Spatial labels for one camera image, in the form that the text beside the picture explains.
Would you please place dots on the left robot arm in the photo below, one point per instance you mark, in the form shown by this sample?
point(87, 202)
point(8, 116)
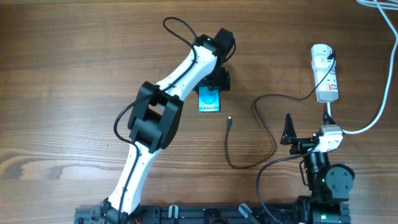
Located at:
point(155, 117)

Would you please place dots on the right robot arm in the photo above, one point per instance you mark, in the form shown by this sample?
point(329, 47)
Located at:
point(329, 184)

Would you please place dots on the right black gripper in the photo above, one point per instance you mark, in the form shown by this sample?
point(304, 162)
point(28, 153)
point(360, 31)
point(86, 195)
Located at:
point(290, 137)

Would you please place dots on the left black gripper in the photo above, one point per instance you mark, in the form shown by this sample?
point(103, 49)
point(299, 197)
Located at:
point(222, 81)

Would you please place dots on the white power strip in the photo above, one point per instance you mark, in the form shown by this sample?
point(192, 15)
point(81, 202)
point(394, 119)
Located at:
point(323, 65)

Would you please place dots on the teal Galaxy smartphone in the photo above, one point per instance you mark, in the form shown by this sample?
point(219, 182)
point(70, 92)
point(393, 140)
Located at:
point(208, 101)

